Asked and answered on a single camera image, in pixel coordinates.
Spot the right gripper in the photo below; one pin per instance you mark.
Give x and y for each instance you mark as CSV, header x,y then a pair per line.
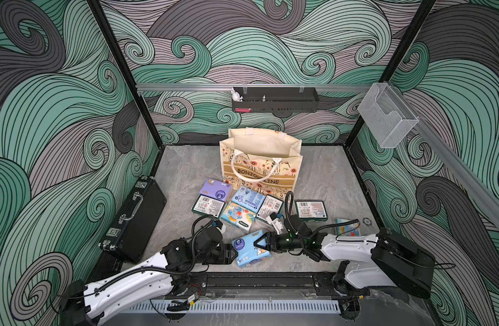
x,y
269,237

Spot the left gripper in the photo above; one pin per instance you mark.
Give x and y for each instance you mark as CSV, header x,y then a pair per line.
x,y
224,254

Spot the green white tissue pack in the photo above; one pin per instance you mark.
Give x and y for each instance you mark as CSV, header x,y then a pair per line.
x,y
269,206

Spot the colourful splash tissue pack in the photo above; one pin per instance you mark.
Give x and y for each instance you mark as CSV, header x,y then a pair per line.
x,y
238,216

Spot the blue purple-dot tissue pack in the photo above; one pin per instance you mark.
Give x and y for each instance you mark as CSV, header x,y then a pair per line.
x,y
248,254

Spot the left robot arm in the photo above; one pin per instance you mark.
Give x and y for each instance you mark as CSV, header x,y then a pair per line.
x,y
78,309

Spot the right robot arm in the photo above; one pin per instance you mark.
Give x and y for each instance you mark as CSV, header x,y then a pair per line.
x,y
381,260

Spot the floral canvas tote bag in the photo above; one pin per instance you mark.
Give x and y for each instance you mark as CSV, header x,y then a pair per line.
x,y
265,161

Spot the light blue tissue pack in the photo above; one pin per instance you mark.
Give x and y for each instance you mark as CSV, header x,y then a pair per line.
x,y
248,199

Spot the green barcode tissue pack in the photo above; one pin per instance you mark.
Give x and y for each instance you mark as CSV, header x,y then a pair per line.
x,y
311,210

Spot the green botare tissue pack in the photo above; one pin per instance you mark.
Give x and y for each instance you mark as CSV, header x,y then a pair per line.
x,y
208,206

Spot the purple tissue pack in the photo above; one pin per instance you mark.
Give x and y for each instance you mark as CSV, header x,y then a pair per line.
x,y
216,189

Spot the blue cartoon tissue pack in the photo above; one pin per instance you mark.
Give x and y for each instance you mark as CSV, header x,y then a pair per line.
x,y
348,230

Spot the black hard carry case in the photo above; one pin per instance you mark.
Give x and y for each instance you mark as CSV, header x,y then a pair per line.
x,y
131,229

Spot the white bunny figurine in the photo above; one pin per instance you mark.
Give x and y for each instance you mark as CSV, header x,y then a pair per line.
x,y
236,96

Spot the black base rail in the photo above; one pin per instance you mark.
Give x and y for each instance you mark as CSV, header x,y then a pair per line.
x,y
257,281

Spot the white cable duct strip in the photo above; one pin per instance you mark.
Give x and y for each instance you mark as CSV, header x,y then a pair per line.
x,y
324,307

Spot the clear plastic wall bin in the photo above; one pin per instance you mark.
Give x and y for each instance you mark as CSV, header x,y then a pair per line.
x,y
387,114

